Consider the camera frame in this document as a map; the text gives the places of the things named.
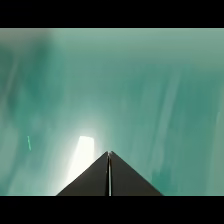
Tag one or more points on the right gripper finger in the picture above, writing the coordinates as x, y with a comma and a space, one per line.
94, 180

